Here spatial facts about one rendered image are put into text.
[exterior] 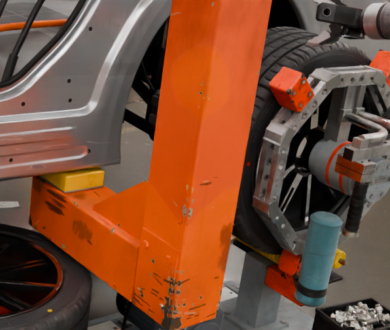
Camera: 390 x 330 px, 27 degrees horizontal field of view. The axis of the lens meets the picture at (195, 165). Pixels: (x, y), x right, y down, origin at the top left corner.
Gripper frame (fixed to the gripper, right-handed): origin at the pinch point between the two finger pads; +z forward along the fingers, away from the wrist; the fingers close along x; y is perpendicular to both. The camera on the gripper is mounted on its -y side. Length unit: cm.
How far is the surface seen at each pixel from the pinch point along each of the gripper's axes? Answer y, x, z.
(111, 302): 18, -102, 100
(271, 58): -3.3, -10.7, 9.1
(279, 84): -9.8, -18.6, -2.4
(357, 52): 23.8, -4.1, 2.4
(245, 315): 26, -90, 34
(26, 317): -61, -84, 19
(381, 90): 29.7, -14.0, -3.4
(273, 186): -3.7, -45.0, 0.2
